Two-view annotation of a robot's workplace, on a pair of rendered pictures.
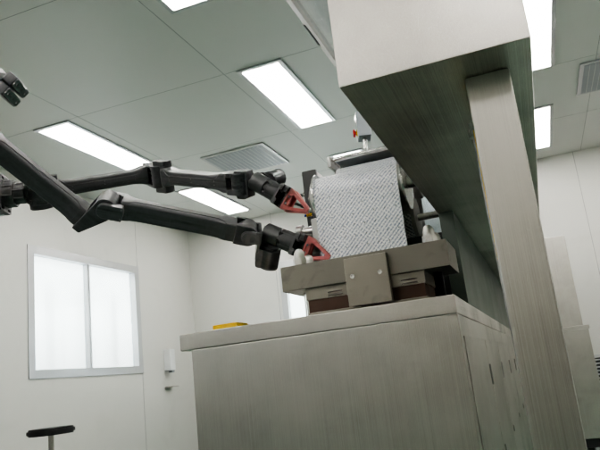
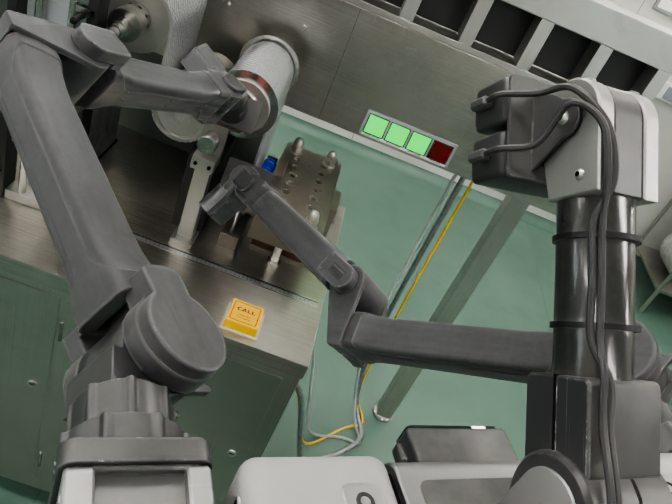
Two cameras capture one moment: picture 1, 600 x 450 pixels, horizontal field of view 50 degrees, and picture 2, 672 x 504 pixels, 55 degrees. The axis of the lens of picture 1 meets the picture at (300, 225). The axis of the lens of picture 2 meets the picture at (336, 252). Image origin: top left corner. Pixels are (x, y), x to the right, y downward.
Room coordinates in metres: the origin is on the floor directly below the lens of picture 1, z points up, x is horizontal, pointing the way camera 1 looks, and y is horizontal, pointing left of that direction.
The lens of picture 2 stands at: (2.03, 1.17, 1.84)
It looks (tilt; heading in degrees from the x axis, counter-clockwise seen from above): 34 degrees down; 244
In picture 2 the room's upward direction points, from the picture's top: 25 degrees clockwise
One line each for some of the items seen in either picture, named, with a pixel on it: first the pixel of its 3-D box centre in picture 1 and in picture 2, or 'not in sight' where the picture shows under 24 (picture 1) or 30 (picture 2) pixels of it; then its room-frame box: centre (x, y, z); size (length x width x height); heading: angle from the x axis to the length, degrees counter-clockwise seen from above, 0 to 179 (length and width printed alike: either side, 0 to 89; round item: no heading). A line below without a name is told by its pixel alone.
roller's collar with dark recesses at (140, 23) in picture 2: not in sight; (129, 21); (2.01, -0.12, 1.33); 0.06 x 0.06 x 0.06; 71
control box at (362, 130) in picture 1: (361, 126); not in sight; (2.27, -0.27, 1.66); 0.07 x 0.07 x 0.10; 89
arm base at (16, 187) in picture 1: (13, 194); (122, 458); (1.98, 0.91, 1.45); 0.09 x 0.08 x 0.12; 3
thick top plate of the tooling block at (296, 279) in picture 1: (370, 270); (299, 196); (1.54, -0.16, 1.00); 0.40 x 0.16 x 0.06; 71
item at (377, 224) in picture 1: (361, 236); (264, 147); (1.66, -0.16, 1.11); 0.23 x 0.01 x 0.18; 71
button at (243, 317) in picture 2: (230, 329); (243, 317); (1.69, 0.21, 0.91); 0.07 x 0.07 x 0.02; 71
